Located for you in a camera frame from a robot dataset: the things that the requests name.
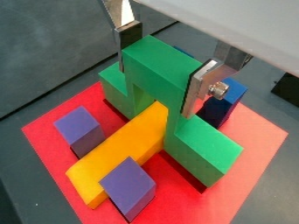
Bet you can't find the yellow arch block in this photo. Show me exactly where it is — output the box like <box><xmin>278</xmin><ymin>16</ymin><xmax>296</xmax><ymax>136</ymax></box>
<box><xmin>65</xmin><ymin>101</ymin><xmax>168</xmax><ymax>209</ymax></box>

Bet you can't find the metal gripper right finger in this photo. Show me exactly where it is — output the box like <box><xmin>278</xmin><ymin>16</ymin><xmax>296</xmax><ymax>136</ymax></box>
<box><xmin>181</xmin><ymin>41</ymin><xmax>252</xmax><ymax>118</ymax></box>

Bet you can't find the red board base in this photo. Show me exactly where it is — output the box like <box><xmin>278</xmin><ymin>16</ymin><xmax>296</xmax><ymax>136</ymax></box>
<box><xmin>22</xmin><ymin>83</ymin><xmax>286</xmax><ymax>224</ymax></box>

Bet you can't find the right blue block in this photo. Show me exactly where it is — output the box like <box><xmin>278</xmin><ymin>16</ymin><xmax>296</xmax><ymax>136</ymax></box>
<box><xmin>196</xmin><ymin>78</ymin><xmax>248</xmax><ymax>129</ymax></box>

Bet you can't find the right purple block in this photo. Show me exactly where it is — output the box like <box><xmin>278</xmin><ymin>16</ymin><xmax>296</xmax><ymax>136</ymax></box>
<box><xmin>98</xmin><ymin>157</ymin><xmax>156</xmax><ymax>221</ymax></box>

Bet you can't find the purple block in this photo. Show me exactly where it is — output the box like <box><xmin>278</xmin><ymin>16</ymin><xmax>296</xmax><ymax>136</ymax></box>
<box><xmin>98</xmin><ymin>157</ymin><xmax>156</xmax><ymax>221</ymax></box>
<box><xmin>53</xmin><ymin>106</ymin><xmax>105</xmax><ymax>158</ymax></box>

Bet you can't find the green stepped block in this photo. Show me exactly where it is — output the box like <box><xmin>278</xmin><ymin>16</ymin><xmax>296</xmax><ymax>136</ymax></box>
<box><xmin>98</xmin><ymin>36</ymin><xmax>242</xmax><ymax>187</ymax></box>

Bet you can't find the left purple block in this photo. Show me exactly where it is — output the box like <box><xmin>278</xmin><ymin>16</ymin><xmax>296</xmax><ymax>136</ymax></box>
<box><xmin>53</xmin><ymin>106</ymin><xmax>105</xmax><ymax>158</ymax></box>

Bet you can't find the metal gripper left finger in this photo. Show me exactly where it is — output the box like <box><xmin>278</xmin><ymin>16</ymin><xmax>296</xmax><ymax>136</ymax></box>
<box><xmin>101</xmin><ymin>0</ymin><xmax>142</xmax><ymax>71</ymax></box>

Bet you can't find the black angle bracket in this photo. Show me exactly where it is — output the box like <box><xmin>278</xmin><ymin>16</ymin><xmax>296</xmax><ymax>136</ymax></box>
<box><xmin>270</xmin><ymin>73</ymin><xmax>299</xmax><ymax>108</ymax></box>

